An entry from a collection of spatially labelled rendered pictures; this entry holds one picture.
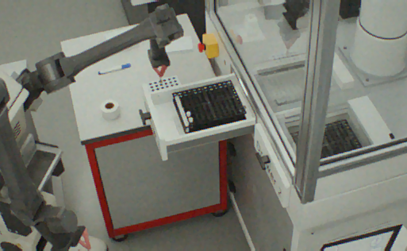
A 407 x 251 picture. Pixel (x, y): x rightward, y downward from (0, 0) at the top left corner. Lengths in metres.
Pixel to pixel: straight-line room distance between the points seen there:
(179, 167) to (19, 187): 1.22
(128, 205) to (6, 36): 1.90
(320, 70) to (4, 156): 0.78
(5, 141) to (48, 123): 2.16
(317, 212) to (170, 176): 0.88
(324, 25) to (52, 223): 0.83
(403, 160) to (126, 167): 1.14
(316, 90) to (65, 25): 2.87
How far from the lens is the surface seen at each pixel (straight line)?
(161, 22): 1.88
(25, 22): 4.42
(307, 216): 2.04
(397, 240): 1.63
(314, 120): 1.70
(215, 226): 3.07
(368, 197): 2.11
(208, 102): 2.31
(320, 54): 1.55
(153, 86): 2.54
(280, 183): 2.07
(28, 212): 1.66
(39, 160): 2.04
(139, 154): 2.59
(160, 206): 2.88
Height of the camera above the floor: 2.52
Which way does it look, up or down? 46 degrees down
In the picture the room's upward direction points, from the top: 3 degrees counter-clockwise
